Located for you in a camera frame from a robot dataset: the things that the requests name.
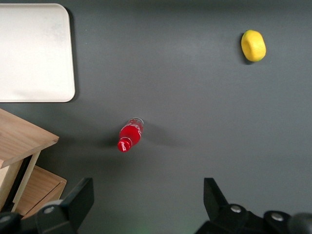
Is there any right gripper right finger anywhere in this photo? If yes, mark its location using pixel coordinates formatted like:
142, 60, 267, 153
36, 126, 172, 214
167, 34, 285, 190
195, 177, 266, 234

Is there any yellow lemon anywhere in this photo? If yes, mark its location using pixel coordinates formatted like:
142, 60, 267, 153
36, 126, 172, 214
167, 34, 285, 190
241, 29, 267, 62

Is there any wooden drawer cabinet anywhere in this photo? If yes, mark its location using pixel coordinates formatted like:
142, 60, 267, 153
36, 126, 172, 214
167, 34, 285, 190
23, 180, 67, 220

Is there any beige rectangular tray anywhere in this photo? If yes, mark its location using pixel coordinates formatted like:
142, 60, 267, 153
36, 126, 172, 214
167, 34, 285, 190
0, 3, 76, 103

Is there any red cola bottle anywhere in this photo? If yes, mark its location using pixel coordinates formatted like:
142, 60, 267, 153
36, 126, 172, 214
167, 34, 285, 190
117, 117, 144, 154

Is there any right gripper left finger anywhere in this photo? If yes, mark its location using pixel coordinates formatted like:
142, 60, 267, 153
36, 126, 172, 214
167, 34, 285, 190
35, 177, 95, 234

